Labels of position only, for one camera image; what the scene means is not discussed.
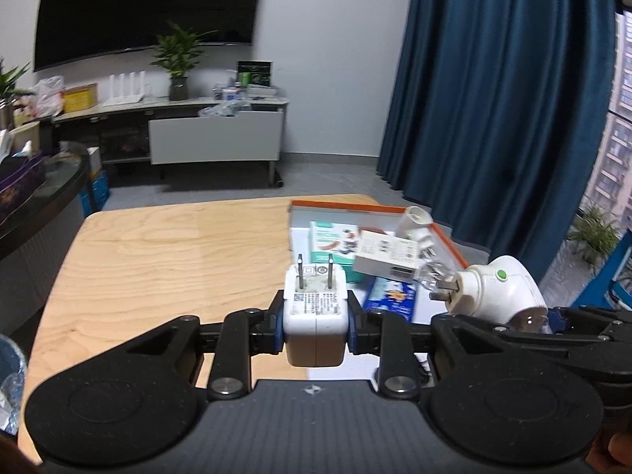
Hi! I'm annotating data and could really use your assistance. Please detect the blue plastic case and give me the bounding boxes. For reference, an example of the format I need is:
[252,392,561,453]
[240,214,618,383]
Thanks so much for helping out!
[364,276,419,324]

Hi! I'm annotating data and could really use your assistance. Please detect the black wall television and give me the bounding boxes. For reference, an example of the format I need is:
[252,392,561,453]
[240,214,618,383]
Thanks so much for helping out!
[34,0,262,72]

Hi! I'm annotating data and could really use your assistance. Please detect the black green box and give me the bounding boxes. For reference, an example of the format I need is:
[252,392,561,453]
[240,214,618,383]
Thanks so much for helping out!
[237,60,273,87]

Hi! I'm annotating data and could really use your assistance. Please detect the white charger plug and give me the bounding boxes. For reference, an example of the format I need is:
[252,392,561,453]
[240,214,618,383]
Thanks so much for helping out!
[284,253,349,369]

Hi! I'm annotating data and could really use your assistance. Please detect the purple patterned tray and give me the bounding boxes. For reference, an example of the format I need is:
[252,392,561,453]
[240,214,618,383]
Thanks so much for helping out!
[0,153,45,223]

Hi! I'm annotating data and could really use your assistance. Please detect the person's right hand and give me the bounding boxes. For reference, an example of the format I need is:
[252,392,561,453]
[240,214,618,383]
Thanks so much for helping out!
[590,429,632,474]

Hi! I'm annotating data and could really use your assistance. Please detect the potted plant in dark pot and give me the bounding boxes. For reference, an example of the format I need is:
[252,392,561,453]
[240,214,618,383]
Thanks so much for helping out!
[150,22,218,102]

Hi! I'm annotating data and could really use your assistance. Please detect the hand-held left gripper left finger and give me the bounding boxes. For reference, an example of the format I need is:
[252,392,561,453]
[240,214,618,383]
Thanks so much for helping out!
[126,289,288,402]

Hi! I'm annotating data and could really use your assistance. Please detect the dark curved desk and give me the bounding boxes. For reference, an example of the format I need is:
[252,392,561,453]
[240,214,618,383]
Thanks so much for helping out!
[0,143,87,258]

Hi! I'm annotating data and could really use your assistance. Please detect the green white bandage box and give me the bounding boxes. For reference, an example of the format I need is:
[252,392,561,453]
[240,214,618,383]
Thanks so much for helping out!
[309,220,369,283]

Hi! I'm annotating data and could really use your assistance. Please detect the blue curtain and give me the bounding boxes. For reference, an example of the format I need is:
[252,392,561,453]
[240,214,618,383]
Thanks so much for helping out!
[378,0,618,267]

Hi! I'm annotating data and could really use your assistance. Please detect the white plastic bag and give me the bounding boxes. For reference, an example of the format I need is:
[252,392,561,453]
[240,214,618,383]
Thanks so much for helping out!
[32,75,65,117]

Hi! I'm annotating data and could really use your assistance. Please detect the leafy green plant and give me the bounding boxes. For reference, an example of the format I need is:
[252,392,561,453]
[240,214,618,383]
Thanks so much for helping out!
[0,59,33,109]

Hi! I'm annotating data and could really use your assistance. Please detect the pile of small packets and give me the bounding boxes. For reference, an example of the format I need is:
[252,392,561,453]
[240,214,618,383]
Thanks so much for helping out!
[197,84,287,117]

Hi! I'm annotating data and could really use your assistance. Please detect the white router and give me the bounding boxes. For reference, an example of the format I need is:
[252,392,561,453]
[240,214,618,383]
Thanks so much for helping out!
[101,73,149,107]

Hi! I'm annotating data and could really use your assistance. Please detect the blue packs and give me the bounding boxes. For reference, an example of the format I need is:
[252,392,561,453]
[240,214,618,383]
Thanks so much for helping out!
[81,170,110,213]

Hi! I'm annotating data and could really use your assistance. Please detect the orange-rimmed white cardboard box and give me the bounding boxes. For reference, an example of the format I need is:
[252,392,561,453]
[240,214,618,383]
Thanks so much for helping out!
[289,198,470,327]

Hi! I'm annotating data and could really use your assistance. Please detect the small white product box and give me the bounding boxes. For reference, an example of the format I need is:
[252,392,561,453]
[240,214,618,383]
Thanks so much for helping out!
[354,229,421,282]

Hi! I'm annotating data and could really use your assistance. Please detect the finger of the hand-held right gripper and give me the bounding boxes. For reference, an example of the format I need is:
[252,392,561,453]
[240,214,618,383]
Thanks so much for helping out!
[494,326,632,371]
[547,305,632,337]

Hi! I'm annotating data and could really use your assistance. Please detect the outdoor potted plant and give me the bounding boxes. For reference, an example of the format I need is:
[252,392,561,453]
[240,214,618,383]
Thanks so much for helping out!
[567,202,624,263]

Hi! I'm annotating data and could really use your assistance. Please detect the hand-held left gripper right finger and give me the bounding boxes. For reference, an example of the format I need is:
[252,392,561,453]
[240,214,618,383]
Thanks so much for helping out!
[346,290,502,402]

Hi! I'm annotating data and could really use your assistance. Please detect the yellow box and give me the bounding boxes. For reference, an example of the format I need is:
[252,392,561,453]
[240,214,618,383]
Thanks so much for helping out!
[63,83,98,112]

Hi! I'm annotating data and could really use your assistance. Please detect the blue metal frame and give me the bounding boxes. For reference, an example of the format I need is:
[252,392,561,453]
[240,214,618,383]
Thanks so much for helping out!
[606,229,632,309]

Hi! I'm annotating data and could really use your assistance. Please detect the window with city view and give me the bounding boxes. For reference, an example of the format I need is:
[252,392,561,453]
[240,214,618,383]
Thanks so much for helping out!
[580,10,632,238]

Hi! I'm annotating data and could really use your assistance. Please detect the white rolling panel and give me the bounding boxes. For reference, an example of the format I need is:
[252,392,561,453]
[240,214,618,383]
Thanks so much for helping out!
[148,109,286,188]

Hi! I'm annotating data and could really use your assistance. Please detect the trash bin with bag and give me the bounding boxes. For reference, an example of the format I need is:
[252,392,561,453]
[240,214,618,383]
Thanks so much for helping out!
[0,336,28,435]

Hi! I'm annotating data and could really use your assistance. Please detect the television cabinet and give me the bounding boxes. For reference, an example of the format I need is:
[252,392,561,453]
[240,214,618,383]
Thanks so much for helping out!
[52,96,290,166]

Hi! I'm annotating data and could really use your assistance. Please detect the white mosquito heater with bottle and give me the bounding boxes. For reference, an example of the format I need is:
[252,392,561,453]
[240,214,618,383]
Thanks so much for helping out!
[429,255,550,333]

